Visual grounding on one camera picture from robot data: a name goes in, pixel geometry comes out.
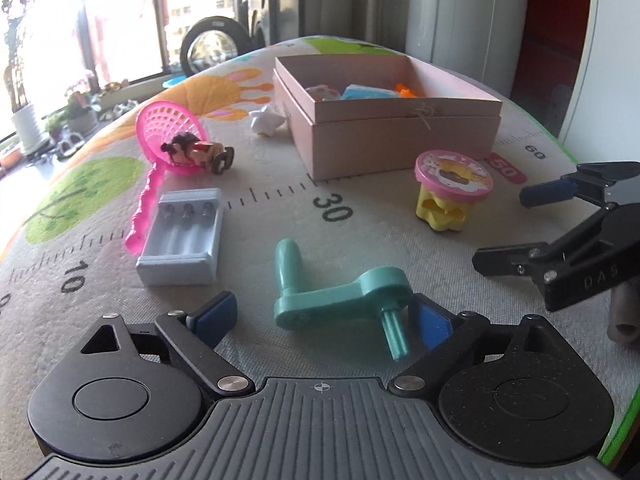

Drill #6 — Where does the pink plastic toy strainer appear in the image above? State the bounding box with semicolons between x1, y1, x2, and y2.
125;101;211;256

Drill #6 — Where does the pale blue battery charger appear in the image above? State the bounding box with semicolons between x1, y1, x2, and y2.
136;188;223;287

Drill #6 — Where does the white ribbed plant pot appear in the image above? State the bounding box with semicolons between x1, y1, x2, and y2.
11;102;44;153

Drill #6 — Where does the white panel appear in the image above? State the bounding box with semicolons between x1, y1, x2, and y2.
557;0;640;147

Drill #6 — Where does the toy figure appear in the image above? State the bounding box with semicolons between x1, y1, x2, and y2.
161;132;236;176

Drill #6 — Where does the white star toy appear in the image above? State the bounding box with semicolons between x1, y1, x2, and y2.
248;106;287;137

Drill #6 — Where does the teal plastic crank handle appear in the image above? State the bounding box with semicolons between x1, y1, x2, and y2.
272;238;415;361

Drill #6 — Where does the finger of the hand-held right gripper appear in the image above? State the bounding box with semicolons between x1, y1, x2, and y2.
520;161;640;209
472;207;618;288

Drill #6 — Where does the pink cardboard box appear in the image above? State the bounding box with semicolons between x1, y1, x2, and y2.
272;54;503;181

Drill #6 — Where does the round white toy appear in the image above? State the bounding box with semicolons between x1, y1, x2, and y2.
305;85;342;102

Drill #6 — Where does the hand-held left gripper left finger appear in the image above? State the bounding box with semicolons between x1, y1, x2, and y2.
80;290;256;400

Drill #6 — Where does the grey curtain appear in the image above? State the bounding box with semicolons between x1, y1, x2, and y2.
405;0;531;96

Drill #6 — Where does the person's right hand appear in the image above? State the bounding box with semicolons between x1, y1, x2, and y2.
606;280;640;346

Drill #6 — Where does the yellow pink stamp toy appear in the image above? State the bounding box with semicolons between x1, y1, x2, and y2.
414;150;495;233

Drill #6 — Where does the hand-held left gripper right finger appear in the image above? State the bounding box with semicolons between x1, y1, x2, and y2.
389;294;561;401

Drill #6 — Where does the flowering potted plant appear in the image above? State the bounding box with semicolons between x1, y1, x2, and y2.
64;87;101;136

